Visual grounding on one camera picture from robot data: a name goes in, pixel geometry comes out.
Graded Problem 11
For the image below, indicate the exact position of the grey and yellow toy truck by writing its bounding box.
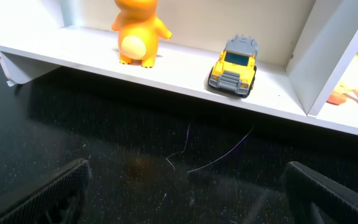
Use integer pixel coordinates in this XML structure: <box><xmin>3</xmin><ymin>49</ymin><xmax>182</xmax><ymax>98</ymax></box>
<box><xmin>207</xmin><ymin>34</ymin><xmax>259</xmax><ymax>99</ymax></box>

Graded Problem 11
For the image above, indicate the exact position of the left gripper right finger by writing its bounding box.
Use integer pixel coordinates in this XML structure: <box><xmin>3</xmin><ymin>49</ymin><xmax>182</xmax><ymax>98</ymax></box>
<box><xmin>282</xmin><ymin>161</ymin><xmax>358</xmax><ymax>224</ymax></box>

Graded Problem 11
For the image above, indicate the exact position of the yellow rubber duck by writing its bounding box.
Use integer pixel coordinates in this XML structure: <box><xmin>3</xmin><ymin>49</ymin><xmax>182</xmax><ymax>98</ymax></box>
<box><xmin>111</xmin><ymin>0</ymin><xmax>173</xmax><ymax>69</ymax></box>

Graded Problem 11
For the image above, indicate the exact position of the white shelf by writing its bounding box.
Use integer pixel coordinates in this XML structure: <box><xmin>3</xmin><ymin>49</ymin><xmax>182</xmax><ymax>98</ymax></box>
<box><xmin>0</xmin><ymin>0</ymin><xmax>358</xmax><ymax>141</ymax></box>

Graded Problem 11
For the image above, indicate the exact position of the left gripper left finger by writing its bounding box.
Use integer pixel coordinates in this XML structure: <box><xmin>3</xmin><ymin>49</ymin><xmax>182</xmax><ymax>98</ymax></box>
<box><xmin>0</xmin><ymin>157</ymin><xmax>92</xmax><ymax>224</ymax></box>

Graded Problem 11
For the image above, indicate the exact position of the yellow plush duck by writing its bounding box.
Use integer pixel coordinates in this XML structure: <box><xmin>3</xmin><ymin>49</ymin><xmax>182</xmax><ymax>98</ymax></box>
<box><xmin>326</xmin><ymin>24</ymin><xmax>358</xmax><ymax>108</ymax></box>

